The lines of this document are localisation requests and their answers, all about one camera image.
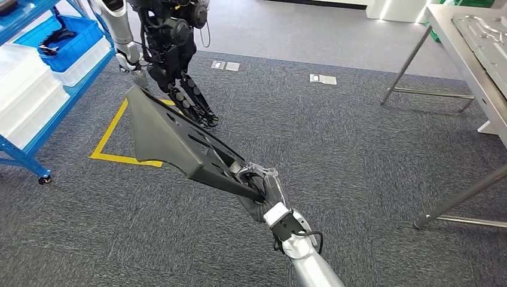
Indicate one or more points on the black plastic plate part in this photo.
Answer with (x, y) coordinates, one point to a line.
(166, 134)

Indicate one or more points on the white plastic crate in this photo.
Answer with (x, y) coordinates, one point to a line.
(20, 63)
(27, 99)
(87, 65)
(35, 126)

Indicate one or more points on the black humanoid robot body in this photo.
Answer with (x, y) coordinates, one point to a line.
(170, 43)

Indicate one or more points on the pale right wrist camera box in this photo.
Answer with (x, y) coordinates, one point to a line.
(277, 214)

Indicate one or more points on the wide grey floor socket plate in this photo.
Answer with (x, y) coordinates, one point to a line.
(323, 79)

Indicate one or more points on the black plastic car part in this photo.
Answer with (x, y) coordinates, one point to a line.
(8, 6)

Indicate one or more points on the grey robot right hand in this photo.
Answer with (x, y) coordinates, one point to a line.
(275, 186)

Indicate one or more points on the white cabinet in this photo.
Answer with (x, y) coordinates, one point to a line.
(396, 10)

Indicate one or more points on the black parts in crate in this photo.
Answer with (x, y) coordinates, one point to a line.
(59, 37)

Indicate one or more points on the humanoid robot silver arm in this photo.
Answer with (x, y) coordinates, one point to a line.
(117, 27)

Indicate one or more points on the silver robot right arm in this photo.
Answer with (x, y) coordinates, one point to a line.
(309, 269)

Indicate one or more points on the humanoid robot grey hand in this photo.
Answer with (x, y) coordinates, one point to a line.
(140, 79)

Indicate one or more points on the yellow floor tape square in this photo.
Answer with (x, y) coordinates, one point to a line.
(103, 142)

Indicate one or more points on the pressed grey metal panel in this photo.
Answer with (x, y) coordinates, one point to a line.
(487, 39)

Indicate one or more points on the blue metal shelf rack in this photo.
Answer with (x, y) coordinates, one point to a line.
(20, 156)

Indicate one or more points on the stainless steel table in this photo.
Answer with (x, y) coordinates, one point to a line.
(441, 16)

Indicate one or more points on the blue plastic crate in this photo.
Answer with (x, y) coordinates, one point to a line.
(79, 43)

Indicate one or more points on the white partition panel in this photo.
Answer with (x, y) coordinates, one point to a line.
(486, 128)

